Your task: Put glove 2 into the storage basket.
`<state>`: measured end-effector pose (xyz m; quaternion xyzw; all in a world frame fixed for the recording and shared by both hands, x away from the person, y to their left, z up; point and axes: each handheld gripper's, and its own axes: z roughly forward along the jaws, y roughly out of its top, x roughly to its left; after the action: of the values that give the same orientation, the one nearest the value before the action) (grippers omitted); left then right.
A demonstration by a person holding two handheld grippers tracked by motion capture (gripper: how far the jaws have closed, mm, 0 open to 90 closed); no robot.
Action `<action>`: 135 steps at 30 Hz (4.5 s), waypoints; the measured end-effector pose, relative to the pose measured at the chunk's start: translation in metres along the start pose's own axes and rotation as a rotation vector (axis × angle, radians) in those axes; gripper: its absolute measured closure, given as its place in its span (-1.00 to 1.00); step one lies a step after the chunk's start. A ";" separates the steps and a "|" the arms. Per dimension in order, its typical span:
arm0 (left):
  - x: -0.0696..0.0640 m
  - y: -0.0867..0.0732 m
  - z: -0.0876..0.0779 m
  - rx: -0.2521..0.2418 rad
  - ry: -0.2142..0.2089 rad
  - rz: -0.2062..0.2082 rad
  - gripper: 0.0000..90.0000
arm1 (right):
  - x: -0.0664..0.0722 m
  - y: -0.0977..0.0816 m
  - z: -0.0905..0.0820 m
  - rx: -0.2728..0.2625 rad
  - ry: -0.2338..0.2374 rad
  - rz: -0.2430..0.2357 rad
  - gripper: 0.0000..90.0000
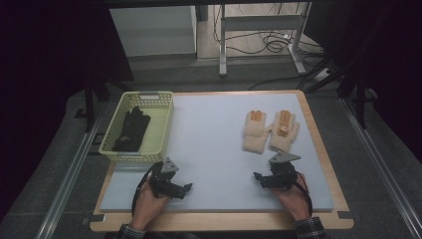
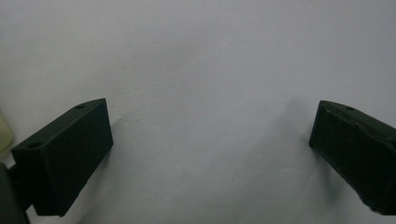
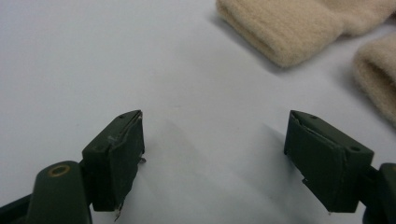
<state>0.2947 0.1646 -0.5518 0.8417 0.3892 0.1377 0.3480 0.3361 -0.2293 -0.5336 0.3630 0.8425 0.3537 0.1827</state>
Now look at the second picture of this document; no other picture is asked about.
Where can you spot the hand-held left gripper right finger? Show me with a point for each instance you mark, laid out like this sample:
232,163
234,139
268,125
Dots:
358,155

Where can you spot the cream-coloured object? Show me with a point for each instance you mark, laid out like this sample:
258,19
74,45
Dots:
4,133

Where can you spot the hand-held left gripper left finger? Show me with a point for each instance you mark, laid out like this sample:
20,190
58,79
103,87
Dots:
62,158

